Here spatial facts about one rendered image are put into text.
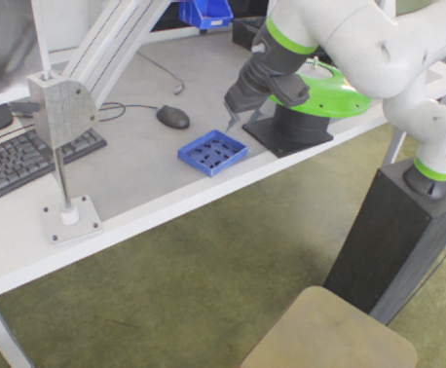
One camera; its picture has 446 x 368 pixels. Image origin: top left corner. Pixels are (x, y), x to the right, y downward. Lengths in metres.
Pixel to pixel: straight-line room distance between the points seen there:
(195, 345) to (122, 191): 0.95
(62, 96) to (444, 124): 0.92
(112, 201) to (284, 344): 0.51
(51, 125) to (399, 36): 0.48
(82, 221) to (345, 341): 0.66
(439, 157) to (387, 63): 0.66
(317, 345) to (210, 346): 0.72
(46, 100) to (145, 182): 0.33
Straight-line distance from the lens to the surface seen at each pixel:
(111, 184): 0.78
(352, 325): 1.01
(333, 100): 0.86
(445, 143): 1.11
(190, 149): 0.87
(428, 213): 1.14
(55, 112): 0.55
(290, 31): 0.58
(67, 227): 0.70
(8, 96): 1.04
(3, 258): 0.69
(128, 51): 0.60
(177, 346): 1.57
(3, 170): 0.84
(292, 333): 0.94
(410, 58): 0.52
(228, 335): 1.61
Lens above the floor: 1.41
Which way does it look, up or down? 39 degrees down
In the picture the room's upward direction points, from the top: 8 degrees clockwise
